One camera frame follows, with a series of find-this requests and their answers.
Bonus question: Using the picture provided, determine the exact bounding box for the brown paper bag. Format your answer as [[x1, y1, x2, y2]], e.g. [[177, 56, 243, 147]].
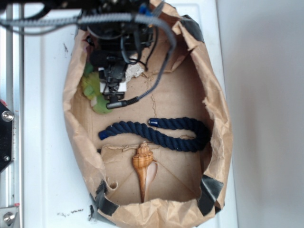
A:
[[63, 4, 233, 228]]

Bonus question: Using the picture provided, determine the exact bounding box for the green plush toy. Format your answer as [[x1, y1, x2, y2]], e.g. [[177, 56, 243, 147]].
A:
[[81, 62, 111, 114]]

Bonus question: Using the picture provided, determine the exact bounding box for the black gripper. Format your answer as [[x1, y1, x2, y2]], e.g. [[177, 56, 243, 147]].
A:
[[87, 14, 154, 67]]

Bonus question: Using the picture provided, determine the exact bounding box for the black mounting bracket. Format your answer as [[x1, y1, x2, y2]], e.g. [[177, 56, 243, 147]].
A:
[[0, 99, 14, 173]]

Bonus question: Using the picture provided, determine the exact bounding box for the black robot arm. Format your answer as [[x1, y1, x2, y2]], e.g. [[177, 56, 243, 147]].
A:
[[0, 0, 159, 67]]

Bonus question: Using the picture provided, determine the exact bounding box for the white paper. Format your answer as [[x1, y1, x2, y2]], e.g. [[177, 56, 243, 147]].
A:
[[125, 63, 144, 83]]

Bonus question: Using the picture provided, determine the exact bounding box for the navy blue rope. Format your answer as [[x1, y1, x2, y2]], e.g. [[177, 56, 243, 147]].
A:
[[98, 117, 210, 152]]

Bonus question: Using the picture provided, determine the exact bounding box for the metal corner bracket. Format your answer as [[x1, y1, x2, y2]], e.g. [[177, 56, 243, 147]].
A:
[[0, 207, 20, 228]]

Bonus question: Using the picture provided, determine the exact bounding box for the orange conch seashell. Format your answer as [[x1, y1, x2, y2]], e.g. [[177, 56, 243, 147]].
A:
[[133, 142, 158, 203]]

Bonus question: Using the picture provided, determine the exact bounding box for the grey braided cable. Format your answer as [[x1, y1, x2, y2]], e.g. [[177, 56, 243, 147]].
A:
[[0, 0, 178, 109]]

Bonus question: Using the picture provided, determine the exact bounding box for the aluminium frame rail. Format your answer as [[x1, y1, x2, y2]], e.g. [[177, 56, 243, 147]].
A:
[[0, 4, 25, 228]]

